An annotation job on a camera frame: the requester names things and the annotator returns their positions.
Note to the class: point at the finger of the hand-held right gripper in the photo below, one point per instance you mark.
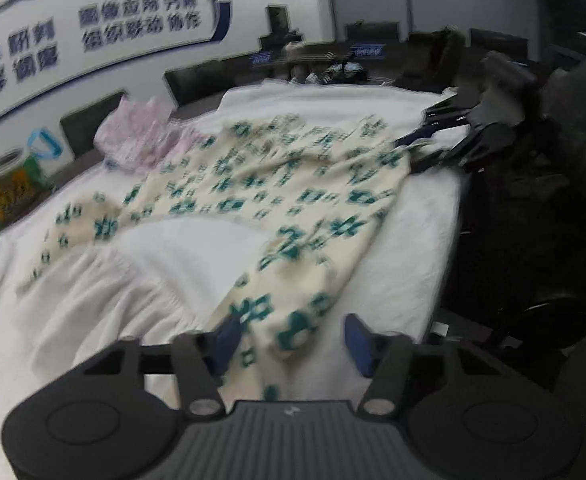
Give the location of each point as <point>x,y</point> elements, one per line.
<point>440,112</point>
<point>415,136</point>

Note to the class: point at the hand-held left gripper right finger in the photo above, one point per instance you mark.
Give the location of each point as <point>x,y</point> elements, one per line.
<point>359,347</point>

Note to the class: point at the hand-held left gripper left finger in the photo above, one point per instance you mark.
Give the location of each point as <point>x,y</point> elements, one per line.
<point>227,346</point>

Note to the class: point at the cream green patterned sweater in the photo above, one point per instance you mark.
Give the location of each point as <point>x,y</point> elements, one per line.
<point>273,175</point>

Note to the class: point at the pile of light clothes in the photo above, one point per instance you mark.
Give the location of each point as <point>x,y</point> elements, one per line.
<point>323,67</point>

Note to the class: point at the blue name plate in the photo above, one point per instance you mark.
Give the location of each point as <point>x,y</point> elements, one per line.
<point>262,58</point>
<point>368,51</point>

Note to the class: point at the white bed sheet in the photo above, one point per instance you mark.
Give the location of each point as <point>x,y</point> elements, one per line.
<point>123,290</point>

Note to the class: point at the black device on stand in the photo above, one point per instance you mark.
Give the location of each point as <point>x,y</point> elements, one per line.
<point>279,25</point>

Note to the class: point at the black office chair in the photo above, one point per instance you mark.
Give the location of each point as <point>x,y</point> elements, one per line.
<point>548,310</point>

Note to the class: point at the pink patterned garment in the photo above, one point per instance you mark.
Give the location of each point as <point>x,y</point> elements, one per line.
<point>140,132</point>

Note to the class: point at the green printed bag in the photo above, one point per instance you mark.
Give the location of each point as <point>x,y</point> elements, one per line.
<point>8,195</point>

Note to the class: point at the blue wall lettering sign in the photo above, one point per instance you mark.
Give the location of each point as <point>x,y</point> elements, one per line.
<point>98,25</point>

